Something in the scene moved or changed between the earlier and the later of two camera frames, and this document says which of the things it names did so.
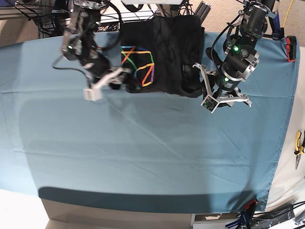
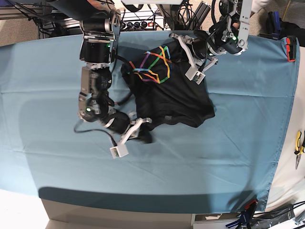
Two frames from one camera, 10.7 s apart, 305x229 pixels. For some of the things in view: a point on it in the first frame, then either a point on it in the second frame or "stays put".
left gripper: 233,98 → 197,49
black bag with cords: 264,220 stays put
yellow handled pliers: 299,150 stays put
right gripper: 117,78 → 120,122
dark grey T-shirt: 162,51 → 166,88
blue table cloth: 142,152 stays put
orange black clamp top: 291,43 stays put
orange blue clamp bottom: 245,215 stays put
